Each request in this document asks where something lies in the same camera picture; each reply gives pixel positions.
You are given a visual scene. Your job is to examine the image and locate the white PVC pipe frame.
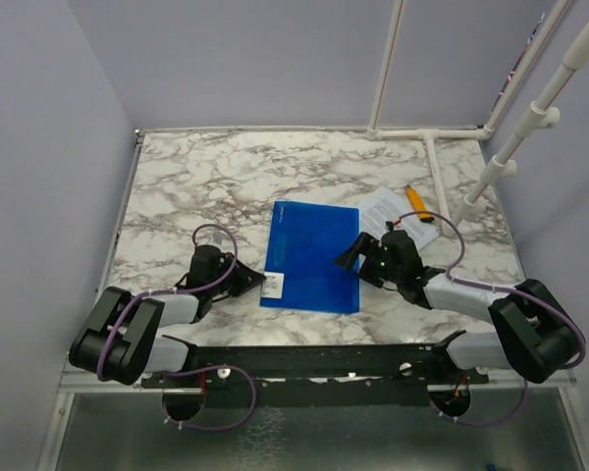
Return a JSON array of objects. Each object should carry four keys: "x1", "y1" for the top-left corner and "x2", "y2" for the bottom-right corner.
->
[{"x1": 139, "y1": 0, "x2": 573, "y2": 236}]

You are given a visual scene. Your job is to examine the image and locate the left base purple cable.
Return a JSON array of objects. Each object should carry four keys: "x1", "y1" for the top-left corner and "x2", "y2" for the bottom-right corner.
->
[{"x1": 161, "y1": 365, "x2": 256, "y2": 434}]

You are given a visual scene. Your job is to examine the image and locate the black mounting rail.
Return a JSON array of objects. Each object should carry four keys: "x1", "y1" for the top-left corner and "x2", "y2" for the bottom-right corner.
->
[{"x1": 141, "y1": 343, "x2": 488, "y2": 408}]

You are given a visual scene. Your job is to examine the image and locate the white PVC camera pole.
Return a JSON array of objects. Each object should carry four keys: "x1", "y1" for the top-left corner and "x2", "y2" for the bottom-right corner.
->
[{"x1": 452, "y1": 21, "x2": 589, "y2": 225}]

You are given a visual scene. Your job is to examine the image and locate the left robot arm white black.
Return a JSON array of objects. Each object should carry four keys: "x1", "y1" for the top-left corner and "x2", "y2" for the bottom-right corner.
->
[{"x1": 68, "y1": 244, "x2": 266, "y2": 388}]

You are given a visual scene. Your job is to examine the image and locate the blue plastic folder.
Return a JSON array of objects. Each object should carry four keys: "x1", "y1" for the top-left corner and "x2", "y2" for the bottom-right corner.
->
[{"x1": 260, "y1": 201, "x2": 360, "y2": 314}]

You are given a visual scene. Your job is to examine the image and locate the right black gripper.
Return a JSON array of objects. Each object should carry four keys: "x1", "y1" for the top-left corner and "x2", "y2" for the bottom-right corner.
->
[{"x1": 334, "y1": 233, "x2": 403, "y2": 289}]

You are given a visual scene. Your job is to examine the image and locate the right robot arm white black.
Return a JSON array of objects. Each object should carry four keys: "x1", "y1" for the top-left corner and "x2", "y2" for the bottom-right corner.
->
[{"x1": 334, "y1": 230, "x2": 586, "y2": 384}]

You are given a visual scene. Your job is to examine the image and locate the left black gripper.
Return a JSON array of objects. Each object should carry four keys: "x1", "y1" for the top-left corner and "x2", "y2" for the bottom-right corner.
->
[{"x1": 208, "y1": 253, "x2": 263, "y2": 299}]

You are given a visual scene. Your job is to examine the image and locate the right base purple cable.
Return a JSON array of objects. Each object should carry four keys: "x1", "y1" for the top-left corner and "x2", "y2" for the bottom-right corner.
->
[{"x1": 436, "y1": 377, "x2": 529, "y2": 426}]

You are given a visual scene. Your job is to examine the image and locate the printed white paper sheets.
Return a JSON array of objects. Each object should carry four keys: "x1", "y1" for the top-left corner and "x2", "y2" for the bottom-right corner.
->
[{"x1": 356, "y1": 185, "x2": 441, "y2": 252}]

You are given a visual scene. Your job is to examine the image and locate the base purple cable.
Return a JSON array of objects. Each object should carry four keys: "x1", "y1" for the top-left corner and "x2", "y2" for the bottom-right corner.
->
[
  {"x1": 161, "y1": 365, "x2": 256, "y2": 434},
  {"x1": 436, "y1": 377, "x2": 529, "y2": 426}
]

